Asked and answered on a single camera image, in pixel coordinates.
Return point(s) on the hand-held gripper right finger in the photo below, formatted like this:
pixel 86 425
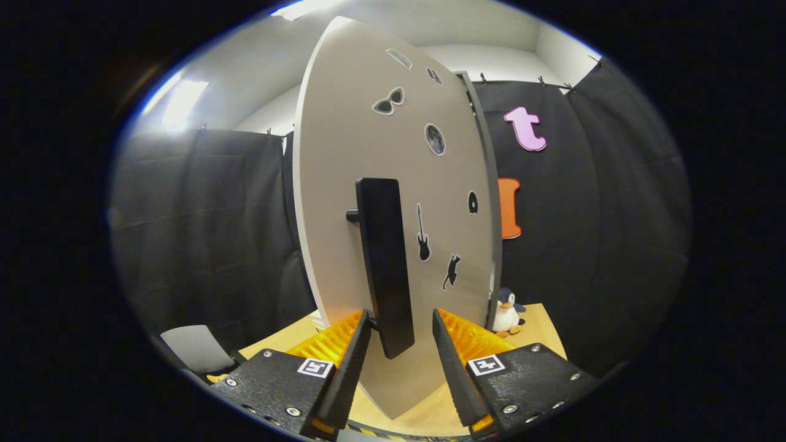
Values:
pixel 454 374

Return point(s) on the beige shoe cabinet door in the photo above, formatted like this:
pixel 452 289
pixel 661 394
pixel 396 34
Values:
pixel 344 135

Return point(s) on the ceiling light panel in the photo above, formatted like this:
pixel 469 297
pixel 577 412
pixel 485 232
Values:
pixel 307 7

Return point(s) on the penguin plush toy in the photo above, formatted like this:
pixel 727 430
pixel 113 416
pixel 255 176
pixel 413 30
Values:
pixel 506 314

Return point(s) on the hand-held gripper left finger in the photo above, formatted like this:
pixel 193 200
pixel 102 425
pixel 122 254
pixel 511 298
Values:
pixel 350 374

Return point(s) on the black backdrop cloth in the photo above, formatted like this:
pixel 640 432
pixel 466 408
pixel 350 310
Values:
pixel 583 245

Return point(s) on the dark grey shoe cabinet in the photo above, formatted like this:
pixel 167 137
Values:
pixel 495 233

